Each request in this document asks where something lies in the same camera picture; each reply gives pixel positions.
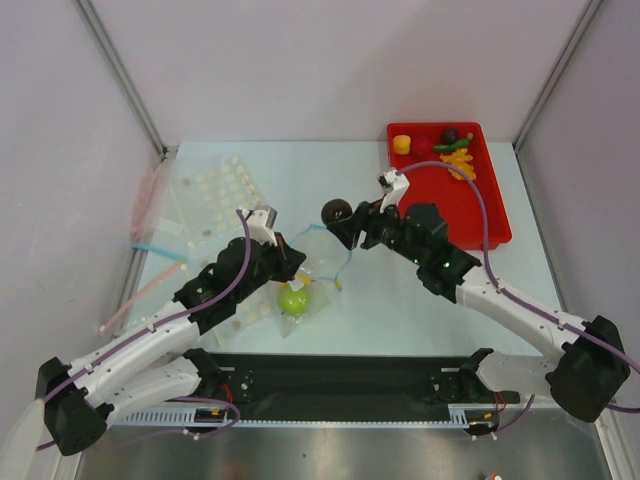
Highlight red plastic tray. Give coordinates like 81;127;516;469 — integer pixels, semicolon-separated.
387;122;512;250

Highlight dark mangosteen toy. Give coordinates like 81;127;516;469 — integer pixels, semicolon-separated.
440;127;460;145
321;198;353;226

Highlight right corner aluminium post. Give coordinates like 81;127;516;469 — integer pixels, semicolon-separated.
513;0;609;151

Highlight red toy fruit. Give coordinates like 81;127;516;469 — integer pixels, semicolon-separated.
412;136;434;158

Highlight dark mangosteen toy back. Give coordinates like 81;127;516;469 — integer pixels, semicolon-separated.
440;127;460;145

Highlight green toy apple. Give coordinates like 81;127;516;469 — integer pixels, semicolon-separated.
277;285;311;316

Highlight dotted clear zip bag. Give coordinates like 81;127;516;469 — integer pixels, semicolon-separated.
158;154;275;351

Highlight dark mangosteen toy front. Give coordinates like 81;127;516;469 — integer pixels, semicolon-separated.
321;198;353;226

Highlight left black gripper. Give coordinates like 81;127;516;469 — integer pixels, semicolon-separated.
233;231;305;303

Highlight blue zipper clear bag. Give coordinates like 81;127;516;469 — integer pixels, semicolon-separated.
270;224;352;338

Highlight green toy chili pepper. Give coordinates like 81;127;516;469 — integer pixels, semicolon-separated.
433;138;471;152

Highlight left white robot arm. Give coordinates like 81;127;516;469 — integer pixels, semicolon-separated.
35;234;307;456

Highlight corner aluminium post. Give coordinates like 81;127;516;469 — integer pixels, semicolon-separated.
513;0;609;151
72;0;168;161

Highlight yellow toy fruit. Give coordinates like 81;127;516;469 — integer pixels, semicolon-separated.
392;135;411;155

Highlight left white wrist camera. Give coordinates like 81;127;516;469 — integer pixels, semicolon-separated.
240;205;277;245

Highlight orange toy fruit pieces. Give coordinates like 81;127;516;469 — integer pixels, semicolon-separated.
440;148;477;181

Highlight aluminium frame rail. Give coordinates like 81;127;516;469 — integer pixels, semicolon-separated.
69;364;616;416

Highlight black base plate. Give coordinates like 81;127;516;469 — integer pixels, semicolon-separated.
185;349;520;423

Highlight left corner aluminium post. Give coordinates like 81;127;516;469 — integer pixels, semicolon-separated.
72;0;168;161

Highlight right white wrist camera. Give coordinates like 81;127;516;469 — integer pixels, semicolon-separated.
377;168;410;213

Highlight white slotted cable duct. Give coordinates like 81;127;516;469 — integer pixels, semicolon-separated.
115;406;489;429

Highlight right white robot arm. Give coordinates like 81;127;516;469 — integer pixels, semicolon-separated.
321;199;630;423

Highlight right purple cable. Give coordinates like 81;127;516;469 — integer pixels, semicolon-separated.
397;159;640;441

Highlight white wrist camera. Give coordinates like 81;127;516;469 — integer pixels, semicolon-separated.
377;168;410;213
240;205;277;245

